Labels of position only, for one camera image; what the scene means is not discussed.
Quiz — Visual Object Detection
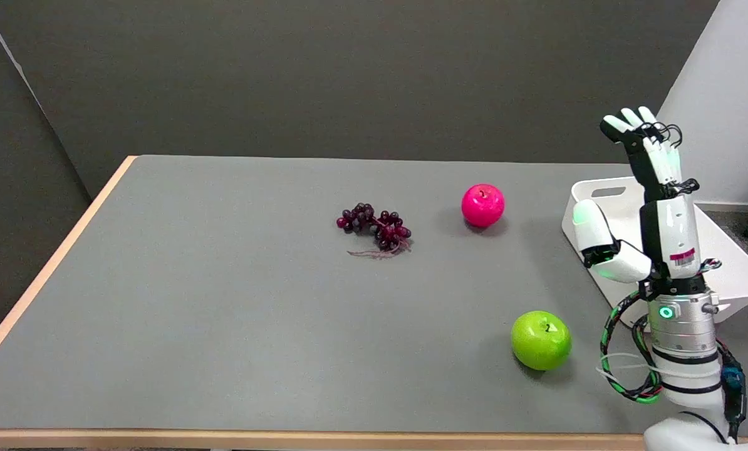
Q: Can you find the white plastic bin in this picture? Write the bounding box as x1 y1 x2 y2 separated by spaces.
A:
561 177 748 329

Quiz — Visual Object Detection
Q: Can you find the black green braided cable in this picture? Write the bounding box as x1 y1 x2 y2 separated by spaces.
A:
600 291 663 405

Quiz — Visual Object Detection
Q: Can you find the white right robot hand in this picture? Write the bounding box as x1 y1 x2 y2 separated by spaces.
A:
572 106 723 296

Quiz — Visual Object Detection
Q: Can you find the dark purple grape bunch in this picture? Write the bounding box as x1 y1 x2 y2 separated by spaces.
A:
336 202 412 259

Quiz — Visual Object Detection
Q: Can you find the green apple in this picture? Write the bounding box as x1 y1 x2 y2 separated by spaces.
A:
511 311 573 371

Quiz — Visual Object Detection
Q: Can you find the red apple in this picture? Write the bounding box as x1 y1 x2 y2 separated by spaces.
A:
461 183 506 228

